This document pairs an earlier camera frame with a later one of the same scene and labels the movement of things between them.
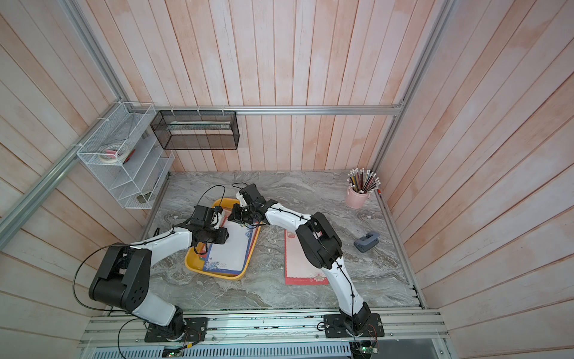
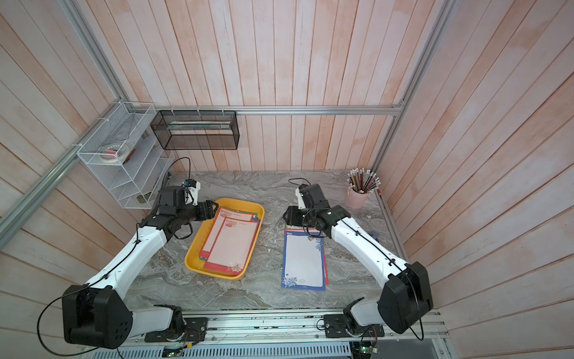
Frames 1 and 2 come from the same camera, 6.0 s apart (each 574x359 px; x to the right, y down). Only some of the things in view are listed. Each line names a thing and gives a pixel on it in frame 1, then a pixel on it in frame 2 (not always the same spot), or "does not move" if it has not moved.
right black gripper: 235,213 → 293,215
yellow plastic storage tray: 193,262 does not move
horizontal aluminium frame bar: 272,109 does not move
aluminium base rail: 128,328 does not move
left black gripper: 222,236 → 206,210
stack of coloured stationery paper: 232,256 does not move
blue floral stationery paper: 231,256 → 303,262
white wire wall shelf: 123,152 does not move
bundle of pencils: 363,180 does not move
